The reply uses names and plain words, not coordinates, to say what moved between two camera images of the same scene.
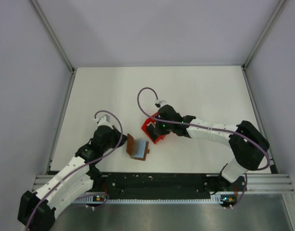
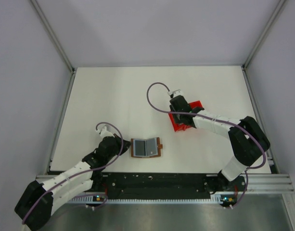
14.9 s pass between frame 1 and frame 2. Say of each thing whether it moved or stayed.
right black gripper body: moved
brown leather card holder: moved
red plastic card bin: moved
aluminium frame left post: stayed
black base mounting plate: stayed
